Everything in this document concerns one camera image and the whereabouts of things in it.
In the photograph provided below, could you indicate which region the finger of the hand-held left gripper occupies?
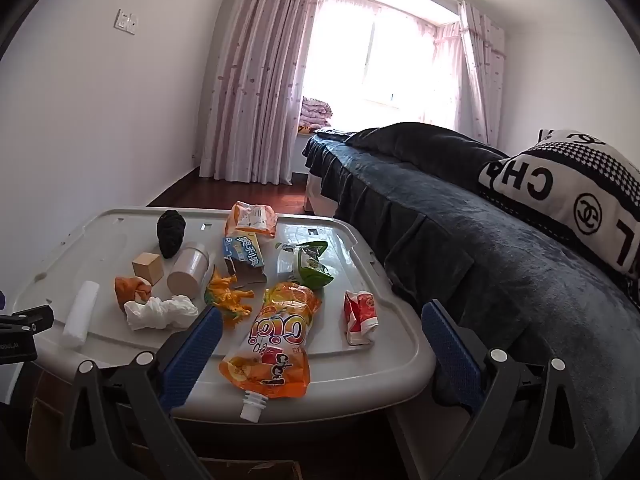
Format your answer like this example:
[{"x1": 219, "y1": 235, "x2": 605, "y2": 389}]
[{"x1": 0, "y1": 304, "x2": 55, "y2": 334}]

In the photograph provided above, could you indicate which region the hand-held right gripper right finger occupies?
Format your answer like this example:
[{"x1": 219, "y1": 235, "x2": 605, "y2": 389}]
[{"x1": 421, "y1": 299, "x2": 601, "y2": 480}]

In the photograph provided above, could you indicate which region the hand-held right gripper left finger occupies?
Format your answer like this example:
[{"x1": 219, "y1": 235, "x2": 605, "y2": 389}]
[{"x1": 70, "y1": 304, "x2": 224, "y2": 480}]

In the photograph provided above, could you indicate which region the beige cylindrical jar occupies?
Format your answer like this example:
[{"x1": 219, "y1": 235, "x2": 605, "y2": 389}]
[{"x1": 166, "y1": 241, "x2": 211, "y2": 297}]

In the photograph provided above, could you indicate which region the white foam cylinder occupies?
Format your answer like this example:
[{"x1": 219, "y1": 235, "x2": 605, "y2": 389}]
[{"x1": 62, "y1": 280, "x2": 101, "y2": 351}]

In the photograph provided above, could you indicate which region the crumpled white tissue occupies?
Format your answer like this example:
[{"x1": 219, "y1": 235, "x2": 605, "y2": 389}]
[{"x1": 123, "y1": 295, "x2": 200, "y2": 332}]

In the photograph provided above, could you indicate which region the yellow toy dinosaur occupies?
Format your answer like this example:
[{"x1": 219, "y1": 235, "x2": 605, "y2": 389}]
[{"x1": 204, "y1": 266, "x2": 255, "y2": 330}]

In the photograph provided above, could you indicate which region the orange drink pouch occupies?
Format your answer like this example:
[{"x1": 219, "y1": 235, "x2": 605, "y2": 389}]
[{"x1": 218, "y1": 282, "x2": 322, "y2": 421}]

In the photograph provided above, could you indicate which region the orange crumpled wrapper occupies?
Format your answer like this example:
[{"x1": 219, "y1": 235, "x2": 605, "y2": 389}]
[{"x1": 114, "y1": 275, "x2": 153, "y2": 313}]

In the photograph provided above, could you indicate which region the red and white packet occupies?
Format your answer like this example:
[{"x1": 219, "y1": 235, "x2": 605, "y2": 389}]
[{"x1": 343, "y1": 290, "x2": 378, "y2": 347}]

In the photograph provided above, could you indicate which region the wooden block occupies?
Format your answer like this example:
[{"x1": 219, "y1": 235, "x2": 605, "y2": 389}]
[{"x1": 132, "y1": 252, "x2": 164, "y2": 286}]

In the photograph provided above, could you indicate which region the grey storage box lid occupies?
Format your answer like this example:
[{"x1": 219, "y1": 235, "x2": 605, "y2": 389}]
[{"x1": 12, "y1": 206, "x2": 437, "y2": 423}]

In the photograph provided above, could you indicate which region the torn blue biscuit box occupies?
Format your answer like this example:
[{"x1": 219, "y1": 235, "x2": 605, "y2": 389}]
[{"x1": 222, "y1": 232, "x2": 267, "y2": 286}]

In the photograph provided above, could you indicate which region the black cloth ball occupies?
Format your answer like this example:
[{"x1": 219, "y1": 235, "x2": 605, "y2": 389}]
[{"x1": 156, "y1": 209, "x2": 187, "y2": 259}]

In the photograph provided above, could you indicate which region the orange snack packet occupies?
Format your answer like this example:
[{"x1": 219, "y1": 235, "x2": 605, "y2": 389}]
[{"x1": 223, "y1": 201, "x2": 278, "y2": 239}]

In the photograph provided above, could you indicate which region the green snack packet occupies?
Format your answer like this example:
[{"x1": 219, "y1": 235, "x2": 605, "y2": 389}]
[{"x1": 276, "y1": 240, "x2": 335, "y2": 291}]

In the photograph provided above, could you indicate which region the black and white pillow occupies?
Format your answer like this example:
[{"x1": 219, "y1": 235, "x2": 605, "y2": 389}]
[{"x1": 477, "y1": 129, "x2": 640, "y2": 306}]

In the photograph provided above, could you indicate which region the dark plush blanket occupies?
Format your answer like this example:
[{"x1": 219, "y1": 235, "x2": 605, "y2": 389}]
[{"x1": 347, "y1": 121, "x2": 508, "y2": 193}]

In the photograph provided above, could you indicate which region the folded pink quilt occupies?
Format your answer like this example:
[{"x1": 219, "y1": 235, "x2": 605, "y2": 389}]
[{"x1": 300, "y1": 96, "x2": 334, "y2": 128}]

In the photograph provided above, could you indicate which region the pink patterned curtain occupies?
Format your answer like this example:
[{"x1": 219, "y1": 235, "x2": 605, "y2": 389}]
[
  {"x1": 457, "y1": 1, "x2": 507, "y2": 145},
  {"x1": 199, "y1": 0, "x2": 327, "y2": 186}
]

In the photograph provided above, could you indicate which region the sheer pink curtain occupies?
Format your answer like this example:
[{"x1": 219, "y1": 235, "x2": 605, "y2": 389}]
[{"x1": 307, "y1": 0, "x2": 463, "y2": 131}]

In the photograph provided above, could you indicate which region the white bed frame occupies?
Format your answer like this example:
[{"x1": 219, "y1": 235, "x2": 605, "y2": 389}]
[{"x1": 305, "y1": 174, "x2": 347, "y2": 218}]

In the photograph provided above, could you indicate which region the white wall socket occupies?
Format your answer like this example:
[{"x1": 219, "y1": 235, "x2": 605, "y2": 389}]
[{"x1": 114, "y1": 8, "x2": 137, "y2": 36}]

